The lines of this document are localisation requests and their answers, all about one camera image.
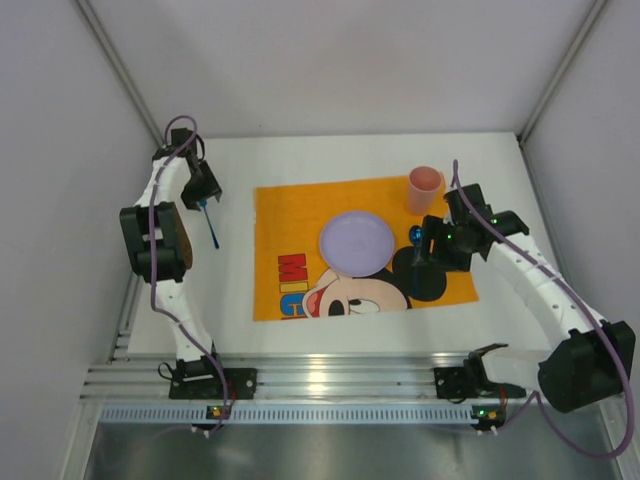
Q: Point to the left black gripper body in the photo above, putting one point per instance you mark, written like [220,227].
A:
[201,190]

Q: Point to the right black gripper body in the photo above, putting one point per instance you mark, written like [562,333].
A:
[430,240]

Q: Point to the blue metal spoon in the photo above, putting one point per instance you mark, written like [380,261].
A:
[417,263]

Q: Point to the blue metal fork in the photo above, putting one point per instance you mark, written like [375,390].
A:
[204,208]

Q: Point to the pink plastic cup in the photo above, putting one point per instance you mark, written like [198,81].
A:
[424,183]

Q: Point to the purple plastic plate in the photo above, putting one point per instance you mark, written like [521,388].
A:
[356,244]

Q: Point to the orange cartoon mouse placemat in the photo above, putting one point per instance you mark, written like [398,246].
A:
[293,281]

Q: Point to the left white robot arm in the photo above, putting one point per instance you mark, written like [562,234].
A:
[167,233]

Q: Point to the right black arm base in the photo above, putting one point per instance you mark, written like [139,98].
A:
[468,381]

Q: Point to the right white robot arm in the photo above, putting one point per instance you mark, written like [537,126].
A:
[589,358]

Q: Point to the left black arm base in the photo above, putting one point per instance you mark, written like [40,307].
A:
[200,380]

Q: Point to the right aluminium frame post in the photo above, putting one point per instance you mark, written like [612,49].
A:
[578,40]

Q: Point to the aluminium frame post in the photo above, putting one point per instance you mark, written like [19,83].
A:
[106,45]
[578,40]

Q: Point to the aluminium mounting rail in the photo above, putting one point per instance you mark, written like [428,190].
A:
[385,355]

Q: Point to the left aluminium frame post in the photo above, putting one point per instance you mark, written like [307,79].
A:
[106,45]

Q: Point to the perforated cable tray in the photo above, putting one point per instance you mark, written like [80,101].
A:
[304,414]

